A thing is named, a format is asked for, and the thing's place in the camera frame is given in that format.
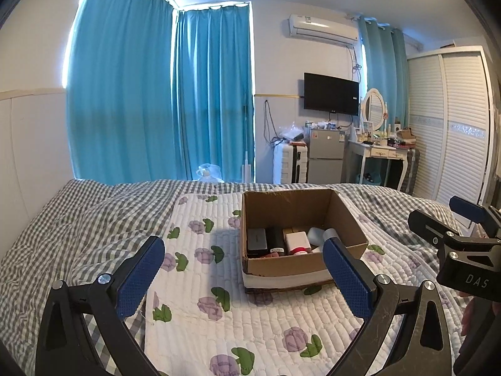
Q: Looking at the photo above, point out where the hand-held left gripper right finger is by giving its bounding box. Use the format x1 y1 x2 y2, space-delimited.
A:
323 237 457 376

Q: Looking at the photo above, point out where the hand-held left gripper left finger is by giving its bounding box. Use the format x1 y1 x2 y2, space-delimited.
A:
35 236 167 376

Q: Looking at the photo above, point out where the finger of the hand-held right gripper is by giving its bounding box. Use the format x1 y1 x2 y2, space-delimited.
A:
407 209 460 248
449 195 501 239

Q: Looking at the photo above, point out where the white cylindrical bottle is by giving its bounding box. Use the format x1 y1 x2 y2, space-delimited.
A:
307 227 337 252

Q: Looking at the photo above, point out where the brown cardboard box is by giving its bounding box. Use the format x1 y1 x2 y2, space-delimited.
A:
240 189 369 277

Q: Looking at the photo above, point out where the white small box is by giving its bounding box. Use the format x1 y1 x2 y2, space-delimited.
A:
284 232 312 254

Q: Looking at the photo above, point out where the black cylindrical device white label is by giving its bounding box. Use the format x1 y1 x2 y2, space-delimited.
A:
268 227 286 258

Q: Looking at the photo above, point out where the black rectangular case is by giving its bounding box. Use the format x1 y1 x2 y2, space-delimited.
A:
246 228 269 259

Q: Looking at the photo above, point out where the person's right hand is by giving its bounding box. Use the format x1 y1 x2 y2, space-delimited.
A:
461 297 477 337

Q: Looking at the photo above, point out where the grey suitcase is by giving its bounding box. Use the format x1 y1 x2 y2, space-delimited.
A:
405 148 421 194

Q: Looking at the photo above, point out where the white louvred wardrobe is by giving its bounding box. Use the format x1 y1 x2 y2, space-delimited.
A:
407 47 498 228

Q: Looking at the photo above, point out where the white floral quilted blanket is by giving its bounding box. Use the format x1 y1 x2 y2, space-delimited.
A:
143 192 466 376

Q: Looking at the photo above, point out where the white dressing table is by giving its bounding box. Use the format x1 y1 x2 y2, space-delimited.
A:
346 139 417 192

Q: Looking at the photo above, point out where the silver mini fridge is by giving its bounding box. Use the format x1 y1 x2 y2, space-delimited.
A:
308 127 346 184

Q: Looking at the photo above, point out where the oval white-framed mirror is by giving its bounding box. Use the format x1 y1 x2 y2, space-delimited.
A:
361 88 386 132

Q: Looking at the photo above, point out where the white suitcase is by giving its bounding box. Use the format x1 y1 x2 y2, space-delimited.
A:
273 143 310 184

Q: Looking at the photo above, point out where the crumpled clear plastic bag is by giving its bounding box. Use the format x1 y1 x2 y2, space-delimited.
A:
279 123 305 144

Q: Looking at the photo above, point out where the black television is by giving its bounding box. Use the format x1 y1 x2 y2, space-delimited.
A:
303 72 360 116

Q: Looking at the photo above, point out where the narrow blue curtain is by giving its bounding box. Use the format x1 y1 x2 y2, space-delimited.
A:
358 16 410 130

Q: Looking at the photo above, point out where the wide blue curtain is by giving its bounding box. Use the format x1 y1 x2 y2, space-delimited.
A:
66 0 184 186

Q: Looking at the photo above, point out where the white air conditioner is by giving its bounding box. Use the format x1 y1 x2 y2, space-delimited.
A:
289 13 360 45

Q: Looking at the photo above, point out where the black hanging cable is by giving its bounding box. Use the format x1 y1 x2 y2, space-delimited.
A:
263 100 276 144

